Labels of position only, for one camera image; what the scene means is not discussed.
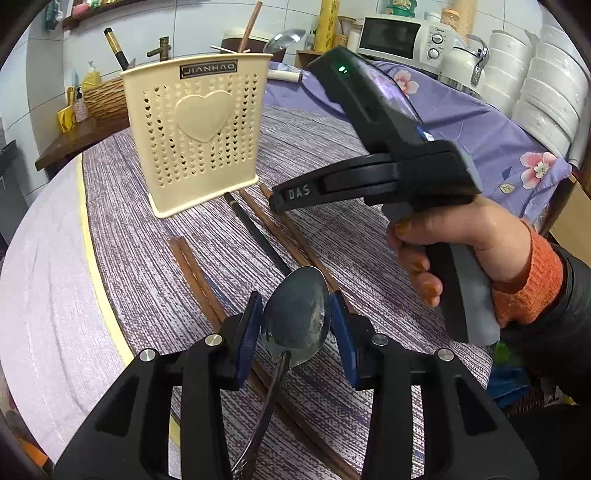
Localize purple floral cloth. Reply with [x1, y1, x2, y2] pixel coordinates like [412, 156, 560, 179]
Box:
[265, 60, 573, 222]

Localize person's right hand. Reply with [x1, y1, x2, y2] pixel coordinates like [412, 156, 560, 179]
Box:
[387, 198, 533, 308]

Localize wooden-handled steel spoon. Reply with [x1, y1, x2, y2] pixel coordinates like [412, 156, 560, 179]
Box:
[263, 28, 307, 54]

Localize brown wooden chopstick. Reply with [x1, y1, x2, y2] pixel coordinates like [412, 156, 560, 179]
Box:
[238, 0, 264, 54]

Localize woven basket basin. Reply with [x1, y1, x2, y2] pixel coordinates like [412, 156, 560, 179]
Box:
[83, 76, 130, 123]

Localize blue plastic item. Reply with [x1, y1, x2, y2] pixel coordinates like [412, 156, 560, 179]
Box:
[487, 342, 532, 402]

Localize black chopstick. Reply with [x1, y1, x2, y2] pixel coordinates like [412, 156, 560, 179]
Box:
[103, 28, 130, 70]
[225, 191, 291, 274]

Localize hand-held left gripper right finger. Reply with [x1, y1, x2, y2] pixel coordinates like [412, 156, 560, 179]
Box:
[329, 291, 539, 480]

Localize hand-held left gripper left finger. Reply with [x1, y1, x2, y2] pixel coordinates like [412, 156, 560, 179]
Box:
[54, 291, 265, 480]

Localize white steel kettle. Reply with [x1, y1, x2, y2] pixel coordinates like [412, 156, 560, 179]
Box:
[436, 34, 490, 95]

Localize person's right forearm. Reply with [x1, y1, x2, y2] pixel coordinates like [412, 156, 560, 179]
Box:
[490, 222, 591, 411]

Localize brass faucet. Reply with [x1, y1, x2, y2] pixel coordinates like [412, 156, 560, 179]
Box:
[147, 37, 172, 61]

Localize stacked green containers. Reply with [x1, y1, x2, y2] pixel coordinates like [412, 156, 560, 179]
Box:
[385, 0, 419, 19]

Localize white microwave oven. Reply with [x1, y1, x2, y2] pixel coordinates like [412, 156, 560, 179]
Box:
[358, 15, 446, 63]

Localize stack of white bowls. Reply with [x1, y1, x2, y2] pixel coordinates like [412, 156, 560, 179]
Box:
[480, 23, 591, 164]

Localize glass jar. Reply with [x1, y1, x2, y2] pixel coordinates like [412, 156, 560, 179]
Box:
[335, 16, 356, 49]

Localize dark wooden counter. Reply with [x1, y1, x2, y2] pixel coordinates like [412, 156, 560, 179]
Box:
[34, 115, 132, 174]

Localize light wooden cabinet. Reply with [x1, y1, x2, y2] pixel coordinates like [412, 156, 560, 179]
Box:
[295, 48, 324, 70]

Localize tall stack of paper cups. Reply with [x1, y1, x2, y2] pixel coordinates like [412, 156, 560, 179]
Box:
[455, 0, 478, 38]

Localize beige plastic utensil holder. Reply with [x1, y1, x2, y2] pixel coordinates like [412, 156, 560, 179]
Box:
[121, 53, 274, 219]

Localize purple striped tablecloth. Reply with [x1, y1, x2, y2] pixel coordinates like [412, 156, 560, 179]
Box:
[81, 104, 495, 480]

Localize yellow wrap roll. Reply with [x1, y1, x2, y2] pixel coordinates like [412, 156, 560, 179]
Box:
[314, 0, 345, 51]

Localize dark wooden wall shelf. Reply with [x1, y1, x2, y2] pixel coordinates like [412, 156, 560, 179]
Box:
[62, 0, 139, 31]

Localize large steel spoon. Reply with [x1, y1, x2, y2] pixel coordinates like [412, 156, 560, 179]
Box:
[231, 265, 332, 480]

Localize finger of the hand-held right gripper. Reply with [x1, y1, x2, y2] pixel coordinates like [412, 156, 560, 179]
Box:
[269, 154, 399, 214]

